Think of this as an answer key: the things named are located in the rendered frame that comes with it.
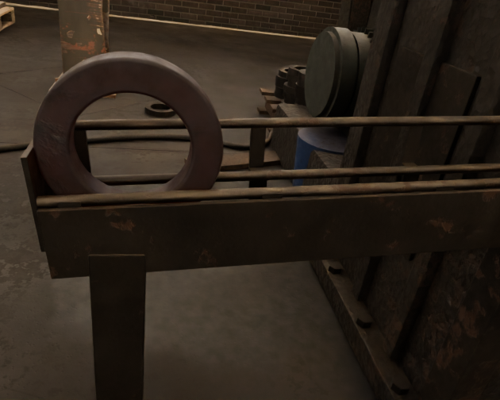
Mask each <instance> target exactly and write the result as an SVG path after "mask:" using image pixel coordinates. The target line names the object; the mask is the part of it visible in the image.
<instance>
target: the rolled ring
mask: <svg viewBox="0 0 500 400"><path fill-rule="evenodd" d="M120 93H135V94H143V95H147V96H149V97H152V98H155V99H157V100H159V101H161V102H162V103H164V104H165V105H167V106H169V107H170V108H171V109H172V110H174V111H175V112H176V113H177V114H178V116H179V117H180V118H181V120H182V121H183V123H184V125H185V126H186V128H187V131H188V133H189V135H190V151H189V155H188V157H187V161H186V162H185V164H184V166H183V168H182V169H181V171H180V172H179V173H178V174H177V175H176V176H175V177H174V178H173V179H172V180H170V181H169V182H167V183H165V184H164V185H162V186H160V187H157V188H154V189H151V190H143V191H128V190H120V189H117V188H114V187H111V186H108V185H106V184H105V183H103V182H101V181H99V180H98V179H96V178H95V177H94V176H93V175H92V174H91V173H90V172H89V171H88V170H87V169H86V168H85V167H84V166H83V164H82V162H81V160H80V159H79V156H78V154H77V151H76V149H75V142H74V129H75V123H76V120H77V118H78V117H79V115H80V114H81V113H82V112H83V111H84V110H85V109H86V108H87V107H88V106H89V105H90V104H92V103H93V102H95V101H97V100H99V99H100V98H104V97H106V96H109V95H112V94H120ZM33 149H34V154H35V157H36V161H37V165H38V167H39V169H40V172H41V174H42V175H43V177H44V180H45V181H46V183H47V184H48V185H49V187H50V188H51V189H52V191H53V192H54V193H55V195H69V194H109V193H129V192H150V191H171V190H211V188H212V186H213V185H214V183H215V181H216V179H217V177H218V174H219V171H220V169H221V163H222V158H223V136H222V131H221V126H220V123H219V120H218V118H217V114H216V111H215V109H214V107H213V104H212V102H211V101H210V99H209V97H208V96H207V94H206V92H205V91H204V90H203V89H202V88H201V86H200V85H199V84H198V83H197V82H196V81H195V80H194V79H193V78H192V77H191V76H190V75H188V74H187V73H186V72H185V71H184V70H182V69H181V68H179V67H177V66H176V65H174V64H173V63H170V62H168V61H166V60H164V59H161V58H159V57H156V56H152V55H149V54H145V53H141V52H108V53H104V54H101V55H97V56H93V57H91V58H88V59H86V60H84V61H82V62H80V63H77V64H76V65H75V66H74V67H72V68H70V69H69V70H68V71H66V72H65V73H64V74H63V75H62V76H61V77H60V78H59V79H58V80H57V81H56V82H55V84H54V85H53V86H52V88H51V89H50V90H49V92H48V93H47V94H46V95H45V97H44V99H43V101H42V103H41V104H40V107H39V109H38V111H37V115H36V118H35V121H34V126H33Z"/></svg>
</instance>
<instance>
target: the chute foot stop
mask: <svg viewBox="0 0 500 400"><path fill-rule="evenodd" d="M21 165H22V169H23V172H24V177H25V183H26V186H27V191H28V194H29V201H30V204H31V208H32V212H33V218H34V222H35V226H36V230H37V236H38V240H39V244H40V250H41V251H42V252H45V249H44V242H43V238H42V235H41V230H40V224H39V220H38V216H37V210H38V209H52V208H58V207H48V208H38V207H37V196H48V195H55V193H54V192H53V191H52V189H51V188H50V187H49V185H48V184H47V183H46V181H45V180H44V177H43V175H42V174H41V172H40V169H39V167H38V165H37V161H36V157H35V154H34V149H33V140H32V141H31V142H30V144H29V146H28V147H27V149H26V150H25V151H24V153H23V154H22V156H21Z"/></svg>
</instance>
